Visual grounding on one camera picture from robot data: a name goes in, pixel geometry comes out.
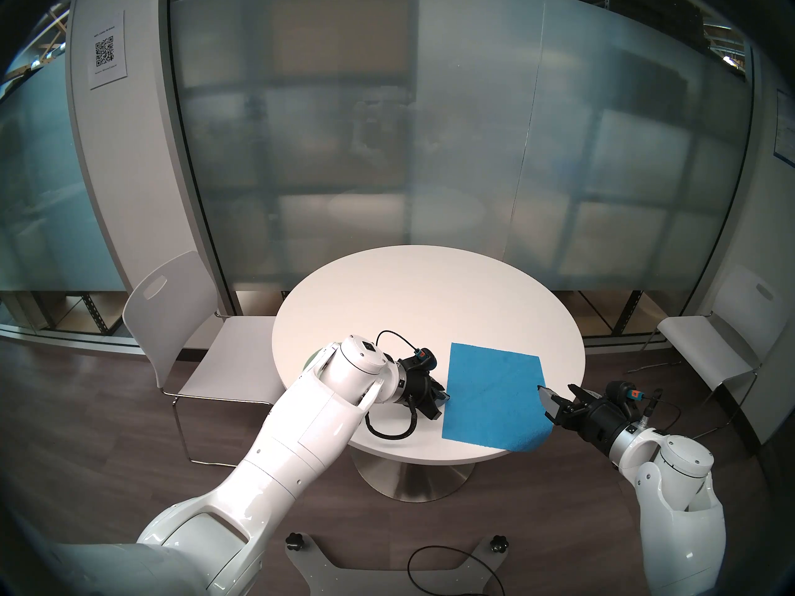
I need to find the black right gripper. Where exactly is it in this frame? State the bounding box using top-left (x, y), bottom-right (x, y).
top-left (537, 384), bottom-right (629, 456)

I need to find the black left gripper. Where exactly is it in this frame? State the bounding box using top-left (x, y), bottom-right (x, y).
top-left (396, 357), bottom-right (449, 422)

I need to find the blue microfibre napkin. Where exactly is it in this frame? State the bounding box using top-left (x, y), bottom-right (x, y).
top-left (441, 343), bottom-right (555, 454)

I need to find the metal shelving rack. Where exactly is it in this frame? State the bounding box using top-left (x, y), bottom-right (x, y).
top-left (0, 291), bottom-right (125, 338)
top-left (559, 287), bottom-right (690, 340)

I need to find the white chair with metal legs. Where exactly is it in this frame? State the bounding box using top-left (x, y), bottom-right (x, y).
top-left (122, 250), bottom-right (286, 468)
top-left (627, 264), bottom-right (783, 440)

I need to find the white QR code sign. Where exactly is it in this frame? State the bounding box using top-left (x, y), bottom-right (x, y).
top-left (89, 10), bottom-right (129, 91)

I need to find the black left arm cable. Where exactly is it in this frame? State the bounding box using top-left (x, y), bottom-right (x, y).
top-left (365, 331), bottom-right (429, 440)

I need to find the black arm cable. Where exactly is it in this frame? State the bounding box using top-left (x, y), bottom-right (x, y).
top-left (365, 331), bottom-right (429, 440)
top-left (640, 387), bottom-right (684, 434)

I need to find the metal table pedestal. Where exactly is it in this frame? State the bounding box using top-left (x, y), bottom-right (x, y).
top-left (351, 446), bottom-right (476, 502)

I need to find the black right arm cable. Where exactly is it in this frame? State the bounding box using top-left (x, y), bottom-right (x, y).
top-left (640, 387), bottom-right (684, 434)

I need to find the black floor cable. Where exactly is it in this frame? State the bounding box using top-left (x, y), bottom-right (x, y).
top-left (407, 545), bottom-right (497, 596)

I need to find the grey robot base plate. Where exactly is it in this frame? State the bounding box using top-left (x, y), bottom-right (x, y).
top-left (284, 533), bottom-right (513, 596)

